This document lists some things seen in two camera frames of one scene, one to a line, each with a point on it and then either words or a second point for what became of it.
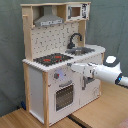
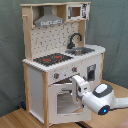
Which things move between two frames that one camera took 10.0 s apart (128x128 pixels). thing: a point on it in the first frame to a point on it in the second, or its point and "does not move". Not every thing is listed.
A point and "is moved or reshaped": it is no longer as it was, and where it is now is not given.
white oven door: [64, 98] is moved or reshaped
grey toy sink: [79, 51] does not move
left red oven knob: [56, 75] does not move
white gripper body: [83, 67] to [82, 85]
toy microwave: [77, 11] does not move
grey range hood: [48, 18] does not move
